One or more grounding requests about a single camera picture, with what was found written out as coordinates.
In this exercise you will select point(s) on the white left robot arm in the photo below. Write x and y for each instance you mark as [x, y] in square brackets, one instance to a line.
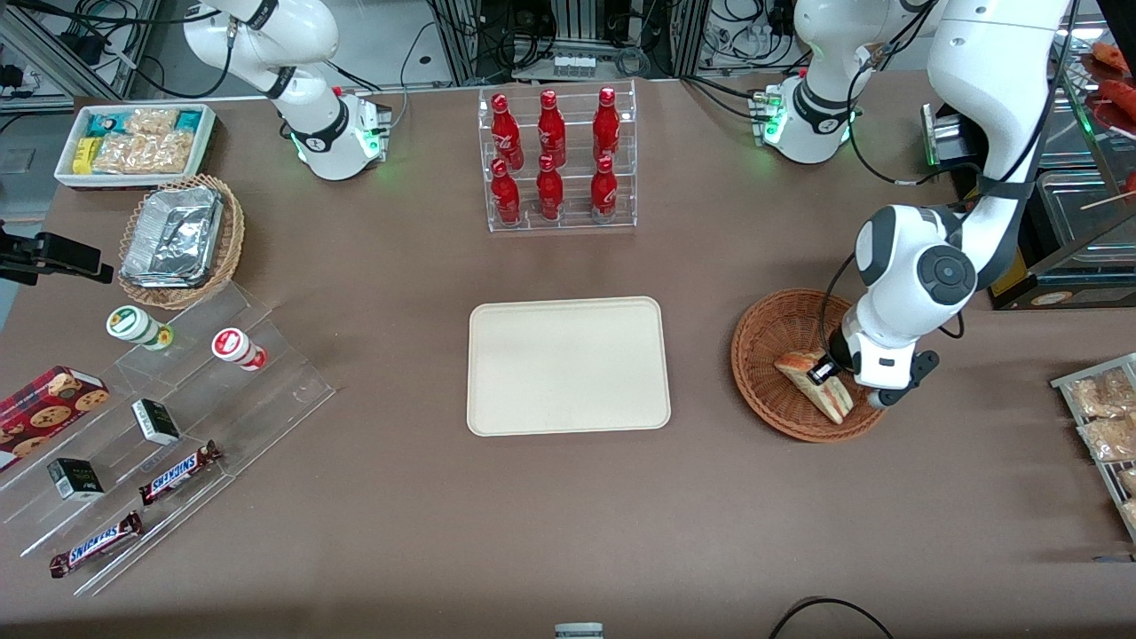
[985, 89]

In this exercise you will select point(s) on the grey power strip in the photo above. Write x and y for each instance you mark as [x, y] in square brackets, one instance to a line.
[572, 67]

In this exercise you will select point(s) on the glass food display case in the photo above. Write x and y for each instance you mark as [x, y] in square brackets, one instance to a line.
[1074, 248]

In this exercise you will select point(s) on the stacked aluminium foil containers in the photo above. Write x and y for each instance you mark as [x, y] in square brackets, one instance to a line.
[173, 235]

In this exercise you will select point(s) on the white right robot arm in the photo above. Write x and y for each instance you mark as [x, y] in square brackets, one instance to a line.
[284, 44]

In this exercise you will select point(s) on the triangular sandwich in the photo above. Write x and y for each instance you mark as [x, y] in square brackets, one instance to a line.
[812, 395]

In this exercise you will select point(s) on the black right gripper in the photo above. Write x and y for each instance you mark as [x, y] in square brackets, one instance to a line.
[10, 246]

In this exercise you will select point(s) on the clear cracker packet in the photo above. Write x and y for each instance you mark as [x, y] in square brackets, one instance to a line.
[151, 122]
[142, 153]

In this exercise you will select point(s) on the red tartan cookie box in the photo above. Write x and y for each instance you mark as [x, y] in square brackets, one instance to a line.
[44, 408]

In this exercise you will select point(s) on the Snickers chocolate bar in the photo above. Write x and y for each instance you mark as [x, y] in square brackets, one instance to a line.
[180, 472]
[96, 543]

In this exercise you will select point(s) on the teal snack packet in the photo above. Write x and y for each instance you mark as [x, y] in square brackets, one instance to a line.
[106, 124]
[189, 121]

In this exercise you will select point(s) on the red cola bottle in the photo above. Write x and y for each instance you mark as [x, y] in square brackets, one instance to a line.
[549, 191]
[506, 195]
[506, 133]
[606, 124]
[551, 129]
[603, 191]

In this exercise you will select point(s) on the red lid yogurt cup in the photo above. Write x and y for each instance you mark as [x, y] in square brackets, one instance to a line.
[232, 344]

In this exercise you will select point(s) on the beige rectangular tray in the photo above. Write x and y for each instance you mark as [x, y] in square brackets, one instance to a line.
[568, 366]

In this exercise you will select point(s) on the green sunflower yogurt cup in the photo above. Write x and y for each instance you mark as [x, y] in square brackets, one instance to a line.
[129, 321]

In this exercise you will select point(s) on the clear acrylic bottle rack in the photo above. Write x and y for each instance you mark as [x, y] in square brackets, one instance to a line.
[577, 217]

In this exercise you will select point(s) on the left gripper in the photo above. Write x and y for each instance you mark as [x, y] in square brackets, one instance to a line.
[838, 345]

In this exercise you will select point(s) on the brown wicker basket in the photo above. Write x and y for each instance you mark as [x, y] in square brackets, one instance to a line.
[759, 355]

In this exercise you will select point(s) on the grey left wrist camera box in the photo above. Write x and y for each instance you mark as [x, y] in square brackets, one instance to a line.
[925, 366]

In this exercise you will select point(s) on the yellow snack packet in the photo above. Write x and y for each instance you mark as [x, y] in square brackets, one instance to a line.
[83, 155]

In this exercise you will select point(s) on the clear biscuit packet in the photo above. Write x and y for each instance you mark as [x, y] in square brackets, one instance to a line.
[1109, 439]
[1105, 390]

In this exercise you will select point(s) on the clear acrylic stepped display stand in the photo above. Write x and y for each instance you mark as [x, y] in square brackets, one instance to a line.
[266, 390]

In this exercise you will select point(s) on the white plastic snack bin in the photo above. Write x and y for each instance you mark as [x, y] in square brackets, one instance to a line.
[204, 142]

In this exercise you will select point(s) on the small black carton box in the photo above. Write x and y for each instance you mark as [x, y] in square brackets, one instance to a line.
[75, 479]
[156, 422]

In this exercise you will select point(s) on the tray of packaged crackers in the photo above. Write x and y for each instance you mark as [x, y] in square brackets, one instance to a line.
[1065, 386]

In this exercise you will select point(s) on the light wicker basket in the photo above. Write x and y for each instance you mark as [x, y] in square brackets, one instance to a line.
[232, 231]

